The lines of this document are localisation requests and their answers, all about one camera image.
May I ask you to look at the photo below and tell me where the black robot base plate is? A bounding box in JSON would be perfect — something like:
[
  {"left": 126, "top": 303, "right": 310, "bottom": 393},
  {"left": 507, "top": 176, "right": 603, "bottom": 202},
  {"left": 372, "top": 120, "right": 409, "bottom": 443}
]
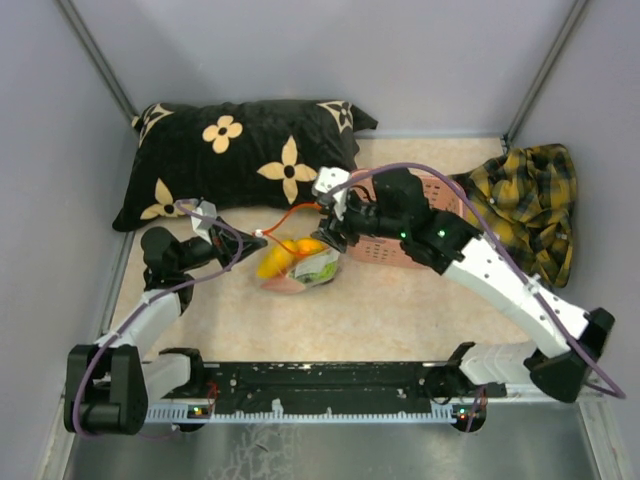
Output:
[{"left": 164, "top": 361, "right": 478, "bottom": 399}]

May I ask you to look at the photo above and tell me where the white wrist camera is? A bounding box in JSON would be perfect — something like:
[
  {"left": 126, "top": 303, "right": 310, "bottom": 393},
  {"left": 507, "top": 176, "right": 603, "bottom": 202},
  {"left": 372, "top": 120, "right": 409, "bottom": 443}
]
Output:
[
  {"left": 191, "top": 200, "right": 217, "bottom": 244},
  {"left": 312, "top": 167, "right": 351, "bottom": 221}
]

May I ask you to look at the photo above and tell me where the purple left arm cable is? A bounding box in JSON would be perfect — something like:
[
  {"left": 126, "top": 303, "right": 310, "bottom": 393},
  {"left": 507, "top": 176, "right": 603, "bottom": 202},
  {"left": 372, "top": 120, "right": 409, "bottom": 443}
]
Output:
[{"left": 69, "top": 199, "right": 245, "bottom": 441}]

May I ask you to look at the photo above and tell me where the yellow plaid shirt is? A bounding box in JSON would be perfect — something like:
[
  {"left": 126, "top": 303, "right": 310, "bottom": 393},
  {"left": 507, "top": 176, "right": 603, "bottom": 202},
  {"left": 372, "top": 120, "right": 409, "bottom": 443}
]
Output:
[{"left": 451, "top": 144, "right": 577, "bottom": 288}]

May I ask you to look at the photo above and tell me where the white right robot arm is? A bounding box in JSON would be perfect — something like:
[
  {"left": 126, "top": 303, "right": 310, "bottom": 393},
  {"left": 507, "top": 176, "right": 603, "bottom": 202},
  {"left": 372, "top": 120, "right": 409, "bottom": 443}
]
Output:
[{"left": 312, "top": 163, "right": 615, "bottom": 403}]

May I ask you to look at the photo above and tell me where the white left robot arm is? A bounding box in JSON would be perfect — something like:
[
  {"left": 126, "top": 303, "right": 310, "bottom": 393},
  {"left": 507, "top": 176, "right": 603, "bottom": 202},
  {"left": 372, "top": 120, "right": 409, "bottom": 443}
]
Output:
[{"left": 64, "top": 219, "right": 268, "bottom": 435}]

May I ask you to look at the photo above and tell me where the green custard apple toy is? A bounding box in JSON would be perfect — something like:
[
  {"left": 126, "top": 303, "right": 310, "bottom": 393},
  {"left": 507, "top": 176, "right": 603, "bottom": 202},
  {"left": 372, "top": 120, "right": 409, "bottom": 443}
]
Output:
[{"left": 293, "top": 250, "right": 340, "bottom": 285}]

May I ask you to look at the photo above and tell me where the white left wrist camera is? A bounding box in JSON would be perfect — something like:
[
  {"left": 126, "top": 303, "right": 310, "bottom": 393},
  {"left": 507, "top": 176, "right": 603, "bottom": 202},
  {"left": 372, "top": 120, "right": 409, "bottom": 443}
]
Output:
[{"left": 191, "top": 200, "right": 217, "bottom": 244}]

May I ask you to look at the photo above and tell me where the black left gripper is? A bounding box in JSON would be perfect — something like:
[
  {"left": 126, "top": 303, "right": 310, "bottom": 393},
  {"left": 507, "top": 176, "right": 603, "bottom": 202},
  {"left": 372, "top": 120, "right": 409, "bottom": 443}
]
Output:
[{"left": 175, "top": 216, "right": 268, "bottom": 271}]

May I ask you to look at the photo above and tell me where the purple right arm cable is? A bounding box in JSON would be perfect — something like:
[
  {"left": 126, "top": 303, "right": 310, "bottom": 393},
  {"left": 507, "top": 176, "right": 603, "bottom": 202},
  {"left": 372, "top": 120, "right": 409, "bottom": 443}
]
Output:
[{"left": 324, "top": 162, "right": 626, "bottom": 434}]

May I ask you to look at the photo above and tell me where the orange fruit toy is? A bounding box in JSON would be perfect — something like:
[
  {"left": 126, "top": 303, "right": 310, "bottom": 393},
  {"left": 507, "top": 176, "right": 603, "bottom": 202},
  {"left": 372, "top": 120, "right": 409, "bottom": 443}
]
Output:
[{"left": 256, "top": 240, "right": 298, "bottom": 279}]

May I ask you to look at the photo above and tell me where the clear zip top bag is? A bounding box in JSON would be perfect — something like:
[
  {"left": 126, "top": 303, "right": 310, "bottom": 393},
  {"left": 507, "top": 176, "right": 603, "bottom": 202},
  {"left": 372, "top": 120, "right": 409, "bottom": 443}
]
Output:
[{"left": 254, "top": 202, "right": 344, "bottom": 296}]

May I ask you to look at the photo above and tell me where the yellow mango toy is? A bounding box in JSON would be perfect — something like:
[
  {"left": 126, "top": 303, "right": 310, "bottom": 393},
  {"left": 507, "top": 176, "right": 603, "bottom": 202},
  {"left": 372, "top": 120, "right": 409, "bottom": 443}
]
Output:
[{"left": 295, "top": 237, "right": 327, "bottom": 256}]

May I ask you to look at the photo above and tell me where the aluminium frame rail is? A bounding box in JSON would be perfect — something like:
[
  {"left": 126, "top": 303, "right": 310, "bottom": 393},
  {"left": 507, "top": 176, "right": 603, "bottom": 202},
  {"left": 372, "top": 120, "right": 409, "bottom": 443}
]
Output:
[{"left": 144, "top": 384, "right": 551, "bottom": 424}]

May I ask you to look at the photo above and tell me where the black floral pillow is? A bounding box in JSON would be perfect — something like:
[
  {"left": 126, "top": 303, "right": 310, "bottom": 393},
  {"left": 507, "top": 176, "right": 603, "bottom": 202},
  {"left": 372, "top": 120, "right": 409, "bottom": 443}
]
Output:
[{"left": 112, "top": 99, "right": 378, "bottom": 233}]

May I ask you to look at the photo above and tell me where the watermelon slice toy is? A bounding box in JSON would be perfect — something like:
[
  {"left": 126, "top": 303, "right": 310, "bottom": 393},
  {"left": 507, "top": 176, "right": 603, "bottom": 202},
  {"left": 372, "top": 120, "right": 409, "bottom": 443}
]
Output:
[{"left": 260, "top": 276, "right": 306, "bottom": 295}]

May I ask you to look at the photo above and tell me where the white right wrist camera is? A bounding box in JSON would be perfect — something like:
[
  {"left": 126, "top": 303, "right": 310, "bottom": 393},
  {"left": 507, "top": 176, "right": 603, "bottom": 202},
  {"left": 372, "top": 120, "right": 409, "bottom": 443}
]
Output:
[{"left": 312, "top": 167, "right": 351, "bottom": 221}]

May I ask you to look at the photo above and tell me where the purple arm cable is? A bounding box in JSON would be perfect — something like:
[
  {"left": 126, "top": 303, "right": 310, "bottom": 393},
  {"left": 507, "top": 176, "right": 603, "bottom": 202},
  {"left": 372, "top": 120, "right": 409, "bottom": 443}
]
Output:
[
  {"left": 324, "top": 162, "right": 626, "bottom": 434},
  {"left": 69, "top": 199, "right": 245, "bottom": 441}
]

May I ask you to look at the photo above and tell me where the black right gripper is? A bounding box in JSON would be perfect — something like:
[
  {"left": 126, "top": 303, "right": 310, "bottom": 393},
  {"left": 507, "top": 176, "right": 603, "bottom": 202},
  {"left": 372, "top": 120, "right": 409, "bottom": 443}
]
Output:
[{"left": 310, "top": 192, "right": 406, "bottom": 253}]

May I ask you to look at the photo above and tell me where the pink plastic basket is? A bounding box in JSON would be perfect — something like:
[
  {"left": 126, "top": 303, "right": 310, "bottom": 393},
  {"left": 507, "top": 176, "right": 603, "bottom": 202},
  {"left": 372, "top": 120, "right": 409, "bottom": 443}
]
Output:
[{"left": 347, "top": 170, "right": 466, "bottom": 269}]

